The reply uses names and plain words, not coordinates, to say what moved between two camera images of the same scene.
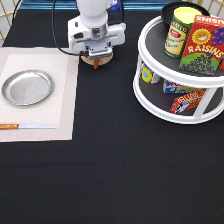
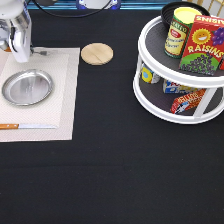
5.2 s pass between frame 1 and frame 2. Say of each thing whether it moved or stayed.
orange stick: moved
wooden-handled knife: stayed
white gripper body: moved
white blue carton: stayed
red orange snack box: stayed
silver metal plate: stayed
